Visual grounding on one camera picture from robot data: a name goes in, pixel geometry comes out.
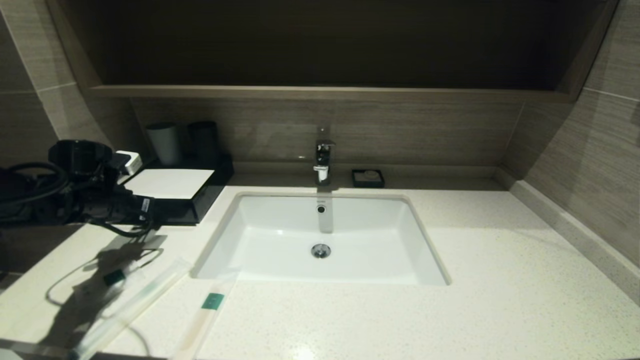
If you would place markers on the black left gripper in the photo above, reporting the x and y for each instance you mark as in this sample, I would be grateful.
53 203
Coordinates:
95 207

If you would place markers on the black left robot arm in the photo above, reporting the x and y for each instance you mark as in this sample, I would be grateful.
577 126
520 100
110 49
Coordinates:
80 157

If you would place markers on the black drawer box housing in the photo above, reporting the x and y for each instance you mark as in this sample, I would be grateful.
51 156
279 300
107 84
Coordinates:
208 198

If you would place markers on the white paper card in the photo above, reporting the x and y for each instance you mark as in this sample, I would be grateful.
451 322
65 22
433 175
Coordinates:
172 183

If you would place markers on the pale grey cup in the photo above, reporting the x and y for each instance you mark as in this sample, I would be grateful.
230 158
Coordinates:
164 144

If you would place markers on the small clear green-label sachet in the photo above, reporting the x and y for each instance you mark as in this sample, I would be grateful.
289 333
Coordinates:
114 278

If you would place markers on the black cup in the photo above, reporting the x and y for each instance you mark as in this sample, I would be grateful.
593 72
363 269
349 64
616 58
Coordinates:
203 144

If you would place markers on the long clear toothbrush packet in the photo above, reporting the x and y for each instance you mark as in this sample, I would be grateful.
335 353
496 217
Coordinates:
142 300

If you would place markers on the beige comb packet green label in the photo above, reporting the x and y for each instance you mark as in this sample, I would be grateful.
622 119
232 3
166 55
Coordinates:
213 300

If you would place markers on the chrome drain stopper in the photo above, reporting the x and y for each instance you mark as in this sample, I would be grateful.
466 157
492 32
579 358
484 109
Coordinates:
320 250

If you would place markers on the chrome faucet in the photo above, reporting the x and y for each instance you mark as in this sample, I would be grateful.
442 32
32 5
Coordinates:
323 155

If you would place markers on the black soap dish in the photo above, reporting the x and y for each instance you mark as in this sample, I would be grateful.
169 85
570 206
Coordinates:
356 184

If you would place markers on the white ceramic sink basin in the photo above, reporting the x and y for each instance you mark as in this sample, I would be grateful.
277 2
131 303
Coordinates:
360 240

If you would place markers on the round beige soap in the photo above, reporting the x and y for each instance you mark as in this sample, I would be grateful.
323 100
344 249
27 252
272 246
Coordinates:
371 175

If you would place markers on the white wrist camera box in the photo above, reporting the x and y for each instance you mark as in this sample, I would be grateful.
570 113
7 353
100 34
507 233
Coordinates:
131 161

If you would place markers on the wooden wall shelf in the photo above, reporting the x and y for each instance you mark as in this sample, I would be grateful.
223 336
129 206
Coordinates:
325 92

